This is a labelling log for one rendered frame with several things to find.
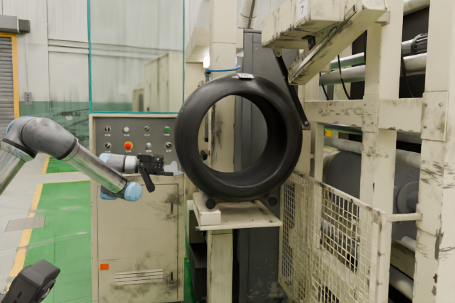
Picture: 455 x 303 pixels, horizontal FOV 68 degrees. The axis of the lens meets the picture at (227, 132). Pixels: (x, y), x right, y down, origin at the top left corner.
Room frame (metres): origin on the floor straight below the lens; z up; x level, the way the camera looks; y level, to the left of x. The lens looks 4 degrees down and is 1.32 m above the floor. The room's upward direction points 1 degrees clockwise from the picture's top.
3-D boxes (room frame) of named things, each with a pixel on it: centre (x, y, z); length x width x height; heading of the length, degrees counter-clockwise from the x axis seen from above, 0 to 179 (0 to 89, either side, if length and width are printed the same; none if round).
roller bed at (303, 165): (1.92, -0.36, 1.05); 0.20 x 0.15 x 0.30; 11
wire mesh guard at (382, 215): (1.46, -0.40, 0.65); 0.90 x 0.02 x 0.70; 11
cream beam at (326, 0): (1.56, -0.35, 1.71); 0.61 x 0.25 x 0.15; 11
